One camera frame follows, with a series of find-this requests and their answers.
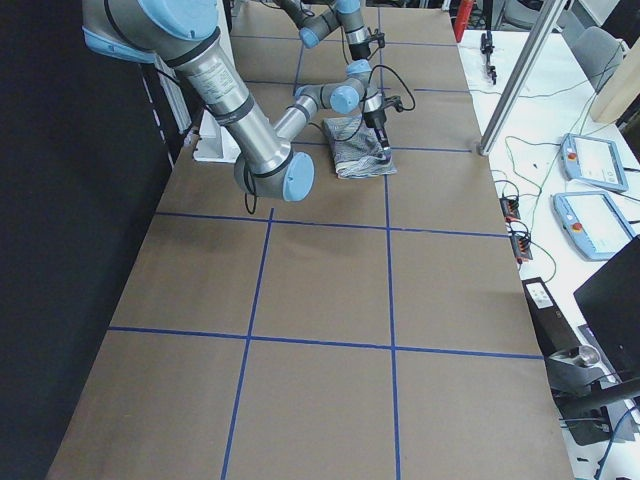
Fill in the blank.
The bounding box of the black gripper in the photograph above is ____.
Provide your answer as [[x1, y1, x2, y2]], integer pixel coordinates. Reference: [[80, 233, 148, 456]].
[[349, 42, 371, 61], [364, 109, 392, 161]]

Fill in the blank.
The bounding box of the striped polo shirt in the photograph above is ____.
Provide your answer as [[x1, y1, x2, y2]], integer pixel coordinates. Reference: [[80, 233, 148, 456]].
[[322, 115, 397, 179]]

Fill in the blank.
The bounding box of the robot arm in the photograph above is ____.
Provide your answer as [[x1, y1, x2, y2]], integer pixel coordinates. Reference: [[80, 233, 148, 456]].
[[274, 0, 372, 60], [82, 1, 392, 201]]

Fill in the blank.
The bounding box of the red cylinder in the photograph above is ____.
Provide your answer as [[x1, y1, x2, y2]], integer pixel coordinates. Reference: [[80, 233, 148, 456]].
[[453, 0, 474, 43]]

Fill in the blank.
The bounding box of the orange connector hub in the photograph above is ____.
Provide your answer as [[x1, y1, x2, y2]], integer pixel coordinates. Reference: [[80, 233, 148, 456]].
[[499, 196, 521, 222], [509, 231, 533, 264]]

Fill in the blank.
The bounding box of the upper teach pendant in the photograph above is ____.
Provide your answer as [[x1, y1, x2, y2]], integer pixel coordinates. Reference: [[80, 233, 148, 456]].
[[560, 133, 628, 193]]

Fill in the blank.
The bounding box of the teach pendant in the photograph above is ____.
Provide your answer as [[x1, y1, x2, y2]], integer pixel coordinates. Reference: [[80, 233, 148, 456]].
[[552, 191, 635, 261], [560, 133, 628, 193]]

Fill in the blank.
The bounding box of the lower teach pendant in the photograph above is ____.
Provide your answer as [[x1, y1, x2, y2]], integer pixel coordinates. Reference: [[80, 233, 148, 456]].
[[552, 191, 635, 261]]

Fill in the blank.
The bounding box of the grey office chair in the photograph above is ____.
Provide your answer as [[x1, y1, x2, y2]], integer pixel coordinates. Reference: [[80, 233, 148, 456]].
[[571, 26, 629, 93]]

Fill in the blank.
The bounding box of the black power strip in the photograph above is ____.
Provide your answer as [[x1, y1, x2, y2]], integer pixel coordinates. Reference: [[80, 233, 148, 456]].
[[522, 277, 581, 357]]

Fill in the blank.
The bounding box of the black laptop monitor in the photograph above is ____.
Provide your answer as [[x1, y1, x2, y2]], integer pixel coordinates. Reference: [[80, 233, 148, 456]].
[[574, 237, 639, 380]]

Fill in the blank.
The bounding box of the black stand with knob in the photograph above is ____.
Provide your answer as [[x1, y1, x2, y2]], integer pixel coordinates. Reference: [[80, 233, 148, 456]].
[[545, 345, 639, 446]]

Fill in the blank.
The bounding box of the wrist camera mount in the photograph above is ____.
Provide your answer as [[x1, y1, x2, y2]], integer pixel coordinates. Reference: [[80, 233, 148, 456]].
[[367, 29, 386, 49], [383, 95, 404, 113]]

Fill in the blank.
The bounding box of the aluminium frame post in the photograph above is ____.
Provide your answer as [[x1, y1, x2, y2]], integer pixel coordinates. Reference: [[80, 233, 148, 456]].
[[478, 0, 566, 156]]

